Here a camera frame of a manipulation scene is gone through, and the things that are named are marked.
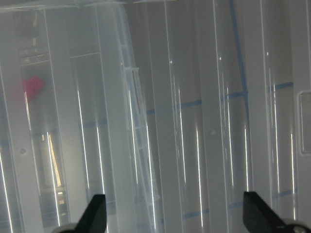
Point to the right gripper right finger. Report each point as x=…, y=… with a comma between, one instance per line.
x=258, y=217

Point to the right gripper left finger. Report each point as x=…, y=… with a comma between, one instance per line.
x=94, y=218

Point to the clear plastic storage box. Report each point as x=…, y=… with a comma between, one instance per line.
x=86, y=131

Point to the clear plastic box lid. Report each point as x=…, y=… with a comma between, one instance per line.
x=227, y=89

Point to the red block in box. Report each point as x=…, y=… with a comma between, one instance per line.
x=32, y=87

